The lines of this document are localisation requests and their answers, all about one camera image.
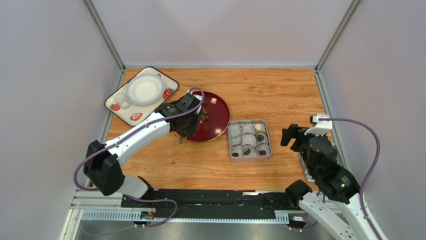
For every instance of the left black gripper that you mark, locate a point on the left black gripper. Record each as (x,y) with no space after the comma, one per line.
(190,131)

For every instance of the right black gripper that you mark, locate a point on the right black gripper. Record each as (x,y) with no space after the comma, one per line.
(295,137)

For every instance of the metal tongs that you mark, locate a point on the metal tongs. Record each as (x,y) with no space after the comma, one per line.
(181,138)

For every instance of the dark red round plate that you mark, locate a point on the dark red round plate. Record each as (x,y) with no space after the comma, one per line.
(214,121)

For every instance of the pink square tin box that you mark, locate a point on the pink square tin box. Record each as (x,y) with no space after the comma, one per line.
(242,135)

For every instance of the silver tin lid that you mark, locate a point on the silver tin lid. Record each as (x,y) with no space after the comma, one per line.
(305,170)

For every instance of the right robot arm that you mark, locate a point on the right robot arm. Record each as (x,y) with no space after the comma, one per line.
(335,182)

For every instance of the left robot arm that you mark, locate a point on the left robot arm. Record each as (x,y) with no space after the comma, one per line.
(104,161)

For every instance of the white round bowl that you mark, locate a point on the white round bowl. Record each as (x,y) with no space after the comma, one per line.
(145,89)

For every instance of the small clear glass cup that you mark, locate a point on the small clear glass cup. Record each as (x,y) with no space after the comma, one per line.
(122,100)

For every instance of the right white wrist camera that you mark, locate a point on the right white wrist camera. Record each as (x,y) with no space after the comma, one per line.
(321,125)

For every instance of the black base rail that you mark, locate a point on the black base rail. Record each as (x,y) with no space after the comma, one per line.
(212,204)

